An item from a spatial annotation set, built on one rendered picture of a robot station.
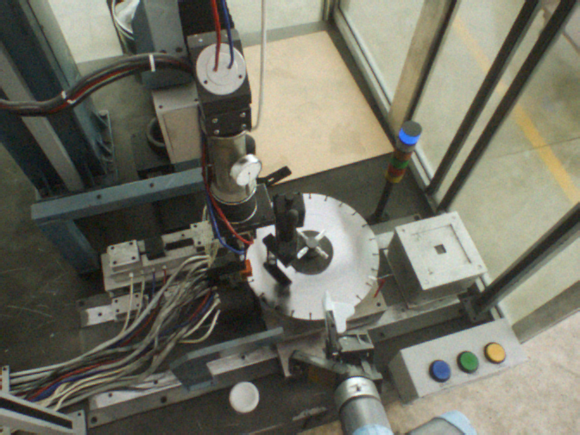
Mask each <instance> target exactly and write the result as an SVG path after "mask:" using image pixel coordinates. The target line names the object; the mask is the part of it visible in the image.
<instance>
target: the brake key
mask: <svg viewBox="0 0 580 435"><path fill-rule="evenodd" d="M432 374H433V375H434V377H435V378H437V379H439V380H444V379H446V378H448V377H449V375H450V368H449V366H448V364H447V363H445V362H441V361H440V362H435V363H434V364H433V365H432Z"/></svg>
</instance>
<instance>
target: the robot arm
mask: <svg viewBox="0 0 580 435"><path fill-rule="evenodd" d="M322 303H323V309H324V315H325V328H326V331H327V332H328V338H326V341H325V348H323V349H322V353H323V357H324V358H323V357H319V356H315V355H312V354H309V353H305V352H303V351H300V350H293V352H292V353H291V355H290V357H289V358H288V371H289V373H290V374H292V375H294V376H298V377H299V378H302V379H305V380H308V381H313V382H315V383H317V384H320V385H324V386H326V387H328V388H333V393H335V402H336V404H337V411H338V415H339V418H340V422H341V426H342V429H343V433H344V435H394V434H393V431H392V429H391V426H390V423H389V421H388V419H387V416H386V414H385V412H384V409H383V405H382V403H381V399H380V396H379V394H381V384H382V376H381V373H377V371H376V368H375V365H374V361H375V356H374V352H375V347H374V345H373V343H372V341H371V338H369V334H368V332H367V330H365V331H347V335H343V336H339V335H338V334H341V333H342V332H344V331H345V330H346V319H347V318H348V317H350V316H352V315H353V314H354V308H353V306H352V305H350V304H344V303H338V302H333V301H331V299H330V296H329V293H328V291H325V293H324V296H323V299H322ZM335 319H336V322H335ZM336 325H337V326H336ZM366 336H367V337H366ZM367 338H368V340H369V342H368V340H367ZM369 357H372V358H369ZM401 435H477V433H476V431H475V429H474V428H473V427H472V425H471V423H470V421H469V420H468V419H467V418H466V417H465V416H464V414H463V413H461V412H459V411H456V410H451V411H449V412H447V413H445V414H442V415H440V416H437V417H434V418H432V419H430V420H429V421H427V422H425V423H424V424H422V425H420V426H419V427H416V428H414V429H412V430H411V431H409V432H407V433H405V434H401Z"/></svg>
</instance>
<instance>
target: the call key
mask: <svg viewBox="0 0 580 435"><path fill-rule="evenodd" d="M487 355H488V357H489V359H490V360H491V361H493V362H496V363H497V362H500V361H502V360H503V358H504V356H505V351H504V349H503V348H502V347H501V346H500V345H497V344H491V345H490V346H489V347H488V348H487Z"/></svg>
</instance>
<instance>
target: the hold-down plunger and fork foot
mask: <svg viewBox="0 0 580 435"><path fill-rule="evenodd" d="M262 242H263V243H264V244H265V246H266V251H267V258H269V251H270V252H271V253H273V254H274V255H275V256H276V259H277V260H278V261H279V262H280V263H281V264H282V265H284V266H285V267H286V268H288V267H289V266H291V265H292V264H293V263H294V261H296V259H294V258H293V255H292V254H291V253H286V254H277V252H276V244H275V236H274V235H273V234H271V232H270V234H268V235H267V236H265V237H264V238H263V239H262Z"/></svg>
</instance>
